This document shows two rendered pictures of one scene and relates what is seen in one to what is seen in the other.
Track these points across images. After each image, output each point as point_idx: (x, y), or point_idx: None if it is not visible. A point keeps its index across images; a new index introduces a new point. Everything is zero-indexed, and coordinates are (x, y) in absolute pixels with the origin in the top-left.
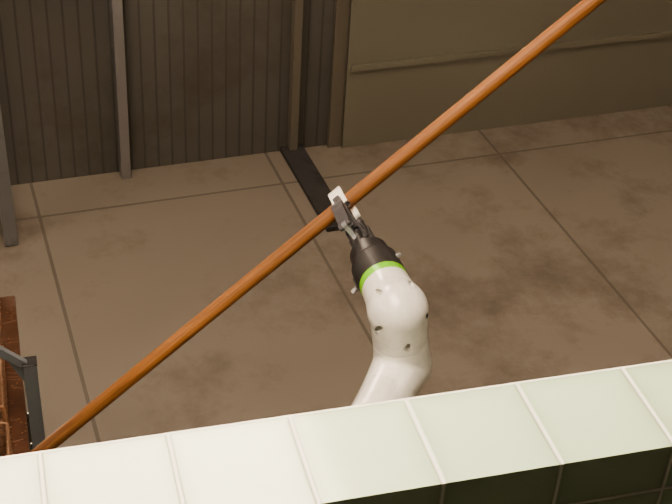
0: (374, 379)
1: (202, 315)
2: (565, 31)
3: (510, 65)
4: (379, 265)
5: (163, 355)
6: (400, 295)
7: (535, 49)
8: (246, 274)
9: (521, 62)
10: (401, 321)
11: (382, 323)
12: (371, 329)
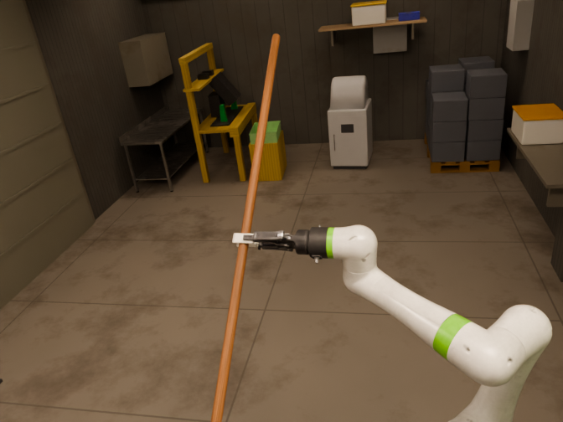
0: (381, 283)
1: (225, 364)
2: (271, 92)
3: (264, 120)
4: (329, 232)
5: (222, 410)
6: (364, 229)
7: (268, 106)
8: (228, 319)
9: (267, 115)
10: (375, 241)
11: (369, 249)
12: (358, 262)
